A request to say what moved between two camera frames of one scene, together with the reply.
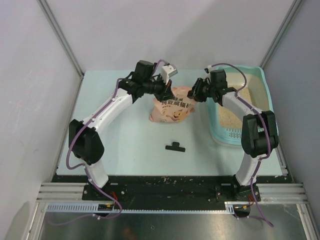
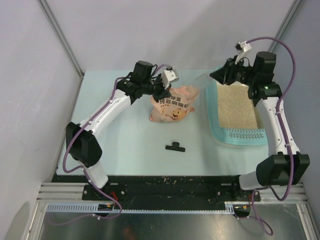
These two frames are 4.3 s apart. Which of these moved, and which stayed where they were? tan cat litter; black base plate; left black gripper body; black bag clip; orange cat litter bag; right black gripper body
Moved: right black gripper body
Stayed: black bag clip; black base plate; left black gripper body; tan cat litter; orange cat litter bag
